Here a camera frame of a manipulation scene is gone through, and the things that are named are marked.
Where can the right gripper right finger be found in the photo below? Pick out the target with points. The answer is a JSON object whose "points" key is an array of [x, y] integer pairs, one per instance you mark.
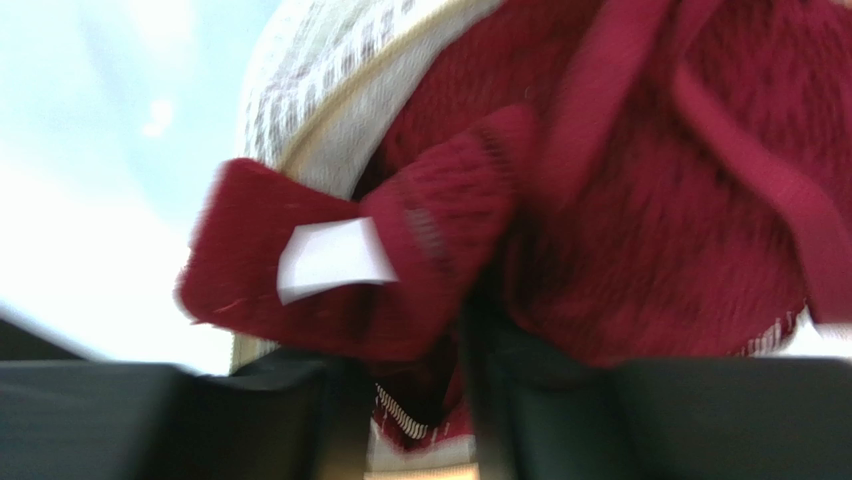
{"points": [[538, 414]]}

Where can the whiteboard with red writing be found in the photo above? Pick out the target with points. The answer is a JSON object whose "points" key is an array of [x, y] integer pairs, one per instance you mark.
{"points": [[115, 117]]}

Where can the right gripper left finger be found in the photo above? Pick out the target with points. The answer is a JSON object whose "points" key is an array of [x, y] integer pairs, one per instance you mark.
{"points": [[289, 415]]}

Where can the white mesh laundry bag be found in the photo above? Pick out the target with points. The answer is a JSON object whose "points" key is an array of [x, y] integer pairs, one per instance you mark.
{"points": [[326, 79]]}

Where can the dark red bra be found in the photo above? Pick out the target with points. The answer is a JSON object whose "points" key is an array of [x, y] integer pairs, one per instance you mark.
{"points": [[628, 178]]}

